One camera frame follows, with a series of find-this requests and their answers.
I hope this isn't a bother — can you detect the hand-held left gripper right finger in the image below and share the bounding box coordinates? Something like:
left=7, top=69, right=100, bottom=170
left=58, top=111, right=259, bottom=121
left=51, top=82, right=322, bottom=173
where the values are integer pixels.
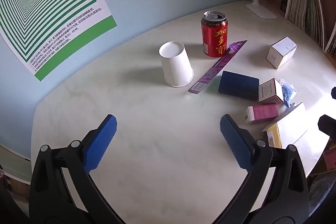
left=220, top=114, right=310, bottom=224

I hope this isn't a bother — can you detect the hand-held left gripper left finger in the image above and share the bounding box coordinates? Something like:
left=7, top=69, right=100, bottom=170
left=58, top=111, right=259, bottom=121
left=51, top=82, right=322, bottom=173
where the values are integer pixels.
left=29, top=114, right=124, bottom=224

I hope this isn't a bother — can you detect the white and yellow box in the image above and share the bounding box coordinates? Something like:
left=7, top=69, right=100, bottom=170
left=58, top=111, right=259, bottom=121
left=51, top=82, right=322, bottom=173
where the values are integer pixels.
left=262, top=102, right=309, bottom=149

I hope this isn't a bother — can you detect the small white cube box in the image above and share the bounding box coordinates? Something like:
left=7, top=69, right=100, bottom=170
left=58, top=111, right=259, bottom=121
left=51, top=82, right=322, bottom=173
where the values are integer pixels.
left=266, top=37, right=298, bottom=69

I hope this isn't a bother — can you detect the purple toothbrush package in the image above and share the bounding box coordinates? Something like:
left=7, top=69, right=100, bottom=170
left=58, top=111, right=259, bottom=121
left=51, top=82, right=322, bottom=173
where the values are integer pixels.
left=188, top=40, right=248, bottom=94

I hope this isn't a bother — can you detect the clear bag of blue pieces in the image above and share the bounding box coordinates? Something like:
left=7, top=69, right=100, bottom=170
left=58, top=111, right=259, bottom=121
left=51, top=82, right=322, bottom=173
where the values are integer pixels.
left=279, top=79, right=298, bottom=108

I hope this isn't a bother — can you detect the dark blue box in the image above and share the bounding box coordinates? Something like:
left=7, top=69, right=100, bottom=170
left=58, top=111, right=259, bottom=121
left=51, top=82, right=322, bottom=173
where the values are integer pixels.
left=218, top=71, right=260, bottom=101

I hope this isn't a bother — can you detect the white and pink carton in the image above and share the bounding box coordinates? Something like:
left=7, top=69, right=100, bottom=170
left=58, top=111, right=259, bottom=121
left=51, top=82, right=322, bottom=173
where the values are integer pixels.
left=259, top=78, right=284, bottom=105

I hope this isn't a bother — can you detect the row of thin pale books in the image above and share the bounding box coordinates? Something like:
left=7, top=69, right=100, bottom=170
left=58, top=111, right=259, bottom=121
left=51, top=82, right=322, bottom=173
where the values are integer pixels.
left=285, top=0, right=326, bottom=49

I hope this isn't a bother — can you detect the white paper cup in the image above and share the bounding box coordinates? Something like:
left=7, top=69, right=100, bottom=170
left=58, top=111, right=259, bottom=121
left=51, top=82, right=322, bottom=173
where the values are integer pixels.
left=159, top=41, right=195, bottom=88

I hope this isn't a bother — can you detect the red drink can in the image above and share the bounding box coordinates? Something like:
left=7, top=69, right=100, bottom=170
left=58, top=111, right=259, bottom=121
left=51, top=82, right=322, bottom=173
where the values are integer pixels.
left=201, top=11, right=228, bottom=58

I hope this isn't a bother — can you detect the green striped wall poster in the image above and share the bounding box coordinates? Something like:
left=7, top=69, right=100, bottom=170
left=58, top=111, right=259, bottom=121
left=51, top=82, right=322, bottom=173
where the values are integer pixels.
left=0, top=0, right=117, bottom=82

